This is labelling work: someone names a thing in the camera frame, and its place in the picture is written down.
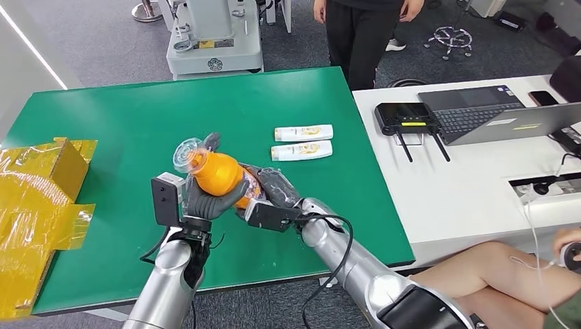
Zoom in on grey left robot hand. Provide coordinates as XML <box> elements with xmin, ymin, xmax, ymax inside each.
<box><xmin>182</xmin><ymin>132</ymin><xmax>251</xmax><ymax>222</ymax></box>

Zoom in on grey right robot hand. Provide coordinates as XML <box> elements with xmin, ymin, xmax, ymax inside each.
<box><xmin>236</xmin><ymin>164</ymin><xmax>303</xmax><ymax>221</ymax></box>

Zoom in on orange bottle with clear cap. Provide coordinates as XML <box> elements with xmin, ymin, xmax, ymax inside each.
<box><xmin>172</xmin><ymin>137</ymin><xmax>267</xmax><ymax>210</ymax></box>

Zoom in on white shampoo bottle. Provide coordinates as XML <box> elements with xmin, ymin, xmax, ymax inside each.
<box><xmin>271</xmin><ymin>141</ymin><xmax>334</xmax><ymax>162</ymax></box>
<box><xmin>274</xmin><ymin>125</ymin><xmax>334</xmax><ymax>143</ymax></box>

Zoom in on black controller with antennas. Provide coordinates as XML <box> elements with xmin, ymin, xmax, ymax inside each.
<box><xmin>374</xmin><ymin>103</ymin><xmax>452</xmax><ymax>163</ymax></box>

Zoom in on clear controller stand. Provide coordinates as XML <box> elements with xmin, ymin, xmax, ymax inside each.
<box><xmin>395</xmin><ymin>132</ymin><xmax>425</xmax><ymax>147</ymax></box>

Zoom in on black round floor disc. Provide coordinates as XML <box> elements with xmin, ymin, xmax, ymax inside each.
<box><xmin>386</xmin><ymin>78</ymin><xmax>430</xmax><ymax>89</ymax></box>

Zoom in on standing person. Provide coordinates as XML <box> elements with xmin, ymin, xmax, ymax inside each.
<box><xmin>313</xmin><ymin>0</ymin><xmax>426</xmax><ymax>92</ymax></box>

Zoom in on yellow taped cardboard box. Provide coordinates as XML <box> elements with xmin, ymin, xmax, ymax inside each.
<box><xmin>0</xmin><ymin>137</ymin><xmax>99</xmax><ymax>321</ymax></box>

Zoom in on chrome stanchion base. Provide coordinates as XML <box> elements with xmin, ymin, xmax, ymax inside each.
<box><xmin>132</xmin><ymin>0</ymin><xmax>163</xmax><ymax>23</ymax></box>

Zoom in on dark open laptop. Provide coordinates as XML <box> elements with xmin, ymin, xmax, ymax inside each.
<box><xmin>417</xmin><ymin>85</ymin><xmax>526</xmax><ymax>145</ymax></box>

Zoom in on chrome star chair base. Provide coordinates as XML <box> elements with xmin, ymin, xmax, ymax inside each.
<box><xmin>424</xmin><ymin>25</ymin><xmax>474</xmax><ymax>61</ymax></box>

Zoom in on seated person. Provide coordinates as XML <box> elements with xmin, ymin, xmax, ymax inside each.
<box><xmin>408</xmin><ymin>227</ymin><xmax>581</xmax><ymax>329</ymax></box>

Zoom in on grey laptop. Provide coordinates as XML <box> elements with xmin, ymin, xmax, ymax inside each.
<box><xmin>448</xmin><ymin>101</ymin><xmax>581</xmax><ymax>147</ymax></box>

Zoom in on white floor box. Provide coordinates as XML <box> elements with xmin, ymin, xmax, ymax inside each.
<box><xmin>468</xmin><ymin>0</ymin><xmax>508</xmax><ymax>19</ymax></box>

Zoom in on black smartphone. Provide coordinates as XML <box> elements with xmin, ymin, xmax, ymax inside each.
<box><xmin>528</xmin><ymin>90</ymin><xmax>559</xmax><ymax>107</ymax></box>

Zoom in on black box on floor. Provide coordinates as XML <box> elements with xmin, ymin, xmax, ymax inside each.
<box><xmin>494</xmin><ymin>11</ymin><xmax>528</xmax><ymax>33</ymax></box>

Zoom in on black device at desk edge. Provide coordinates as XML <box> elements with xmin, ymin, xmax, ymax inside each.
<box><xmin>547</xmin><ymin>126</ymin><xmax>581</xmax><ymax>156</ymax></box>

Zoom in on round black handheld device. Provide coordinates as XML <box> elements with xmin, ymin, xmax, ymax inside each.
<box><xmin>560</xmin><ymin>243</ymin><xmax>581</xmax><ymax>273</ymax></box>

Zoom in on black chair back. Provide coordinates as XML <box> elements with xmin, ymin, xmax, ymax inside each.
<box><xmin>549</xmin><ymin>55</ymin><xmax>581</xmax><ymax>103</ymax></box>

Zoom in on black bag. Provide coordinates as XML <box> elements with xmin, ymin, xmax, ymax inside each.
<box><xmin>534</xmin><ymin>12</ymin><xmax>581</xmax><ymax>58</ymax></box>

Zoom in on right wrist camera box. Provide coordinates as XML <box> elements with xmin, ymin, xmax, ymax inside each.
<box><xmin>245</xmin><ymin>199</ymin><xmax>303</xmax><ymax>233</ymax></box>

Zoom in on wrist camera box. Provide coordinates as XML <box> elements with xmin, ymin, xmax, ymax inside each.
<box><xmin>245</xmin><ymin>199</ymin><xmax>303</xmax><ymax>233</ymax></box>
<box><xmin>150</xmin><ymin>172</ymin><xmax>187</xmax><ymax>228</ymax></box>

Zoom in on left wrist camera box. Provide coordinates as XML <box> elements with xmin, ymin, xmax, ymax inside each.
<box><xmin>150</xmin><ymin>172</ymin><xmax>187</xmax><ymax>228</ymax></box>

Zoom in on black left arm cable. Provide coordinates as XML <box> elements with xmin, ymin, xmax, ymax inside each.
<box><xmin>139</xmin><ymin>227</ymin><xmax>170</xmax><ymax>265</ymax></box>

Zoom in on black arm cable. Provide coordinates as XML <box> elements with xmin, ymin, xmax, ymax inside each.
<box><xmin>301</xmin><ymin>214</ymin><xmax>354</xmax><ymax>329</ymax></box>
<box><xmin>139</xmin><ymin>227</ymin><xmax>170</xmax><ymax>265</ymax></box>

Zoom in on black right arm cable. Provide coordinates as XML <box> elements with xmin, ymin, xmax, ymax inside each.
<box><xmin>301</xmin><ymin>214</ymin><xmax>354</xmax><ymax>329</ymax></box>

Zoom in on white panel frame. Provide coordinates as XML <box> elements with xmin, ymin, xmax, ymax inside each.
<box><xmin>266</xmin><ymin>0</ymin><xmax>293</xmax><ymax>35</ymax></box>

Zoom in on white cable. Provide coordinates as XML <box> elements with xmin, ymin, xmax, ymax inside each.
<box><xmin>508</xmin><ymin>191</ymin><xmax>578</xmax><ymax>329</ymax></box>

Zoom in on desk cable tray recess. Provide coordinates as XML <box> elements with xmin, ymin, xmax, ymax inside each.
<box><xmin>508</xmin><ymin>171</ymin><xmax>581</xmax><ymax>205</ymax></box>

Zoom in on black desk cable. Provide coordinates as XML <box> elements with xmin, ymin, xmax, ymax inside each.
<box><xmin>559</xmin><ymin>151</ymin><xmax>581</xmax><ymax>175</ymax></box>

